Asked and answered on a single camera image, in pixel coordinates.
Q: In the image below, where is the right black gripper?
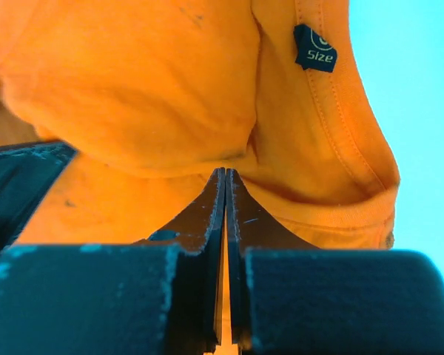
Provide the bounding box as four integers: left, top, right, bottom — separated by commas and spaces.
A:
0, 141, 76, 252

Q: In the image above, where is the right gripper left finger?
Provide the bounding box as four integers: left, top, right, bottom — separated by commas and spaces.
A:
0, 169, 225, 354

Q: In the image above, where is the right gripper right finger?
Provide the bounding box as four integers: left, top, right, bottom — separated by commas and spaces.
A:
226, 169, 444, 354

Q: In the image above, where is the orange t-shirt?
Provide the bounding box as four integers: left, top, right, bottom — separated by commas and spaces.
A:
0, 1, 400, 249

